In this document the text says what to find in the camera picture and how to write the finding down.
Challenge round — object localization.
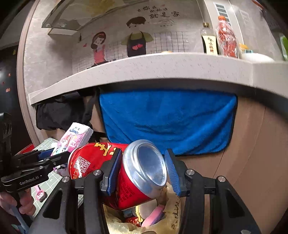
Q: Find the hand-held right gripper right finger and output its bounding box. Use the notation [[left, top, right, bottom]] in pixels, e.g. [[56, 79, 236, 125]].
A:
[[164, 148, 262, 234]]

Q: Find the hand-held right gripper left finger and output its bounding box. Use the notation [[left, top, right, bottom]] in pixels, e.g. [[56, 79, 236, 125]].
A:
[[29, 148, 123, 234]]

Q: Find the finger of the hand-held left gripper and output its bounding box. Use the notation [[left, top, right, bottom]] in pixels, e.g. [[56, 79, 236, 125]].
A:
[[13, 150, 54, 165], [18, 152, 72, 174]]

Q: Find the red drink can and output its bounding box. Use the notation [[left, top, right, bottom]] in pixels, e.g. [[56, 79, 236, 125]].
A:
[[67, 139, 167, 211]]

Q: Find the white pink tissue packet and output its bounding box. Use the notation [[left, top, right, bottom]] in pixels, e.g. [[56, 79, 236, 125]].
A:
[[51, 122, 94, 158]]

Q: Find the pink purple round packet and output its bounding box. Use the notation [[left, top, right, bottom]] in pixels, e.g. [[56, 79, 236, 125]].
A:
[[141, 206, 166, 228]]

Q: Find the beige plastic bag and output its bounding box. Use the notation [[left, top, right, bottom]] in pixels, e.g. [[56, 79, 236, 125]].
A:
[[102, 182, 183, 234]]

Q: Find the red patterned box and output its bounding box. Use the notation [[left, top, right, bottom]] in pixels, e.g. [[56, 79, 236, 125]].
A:
[[125, 216, 142, 228]]

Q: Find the person's left hand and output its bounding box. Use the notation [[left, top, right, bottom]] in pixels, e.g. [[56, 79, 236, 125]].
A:
[[0, 191, 36, 216]]

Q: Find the pink white wrapper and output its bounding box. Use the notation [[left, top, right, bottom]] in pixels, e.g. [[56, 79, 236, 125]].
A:
[[34, 186, 48, 202]]

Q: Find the green checked tablecloth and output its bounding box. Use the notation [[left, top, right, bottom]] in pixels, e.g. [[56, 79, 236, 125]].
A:
[[29, 137, 84, 207]]

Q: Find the black jacket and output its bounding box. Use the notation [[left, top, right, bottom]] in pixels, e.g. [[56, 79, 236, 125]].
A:
[[35, 87, 102, 140]]

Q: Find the blue towel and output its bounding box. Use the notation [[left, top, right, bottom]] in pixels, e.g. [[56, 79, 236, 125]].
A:
[[99, 89, 238, 157]]

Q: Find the grey counter ledge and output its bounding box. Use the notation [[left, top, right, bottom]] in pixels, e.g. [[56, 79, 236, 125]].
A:
[[29, 53, 288, 106]]

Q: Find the bottle with beige label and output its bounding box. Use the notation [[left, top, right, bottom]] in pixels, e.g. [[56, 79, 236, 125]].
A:
[[200, 22, 219, 55]]

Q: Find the range hood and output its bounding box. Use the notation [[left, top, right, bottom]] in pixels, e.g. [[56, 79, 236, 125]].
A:
[[42, 0, 135, 36]]

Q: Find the white bowl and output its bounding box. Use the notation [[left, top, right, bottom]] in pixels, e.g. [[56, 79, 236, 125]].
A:
[[238, 51, 275, 62]]

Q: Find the red plastic bottle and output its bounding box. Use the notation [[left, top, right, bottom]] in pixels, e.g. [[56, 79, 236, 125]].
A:
[[215, 16, 239, 58]]

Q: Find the green packet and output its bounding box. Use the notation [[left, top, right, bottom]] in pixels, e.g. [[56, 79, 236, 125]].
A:
[[278, 34, 288, 61]]

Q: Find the cartoon girl wall sticker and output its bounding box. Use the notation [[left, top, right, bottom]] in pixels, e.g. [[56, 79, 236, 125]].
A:
[[90, 31, 107, 64]]

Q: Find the cartoon boy wall sticker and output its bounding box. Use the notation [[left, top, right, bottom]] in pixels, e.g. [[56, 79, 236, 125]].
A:
[[121, 17, 154, 57]]

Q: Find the white wall heater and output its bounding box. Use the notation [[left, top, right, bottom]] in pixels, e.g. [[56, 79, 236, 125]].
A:
[[202, 0, 244, 43]]

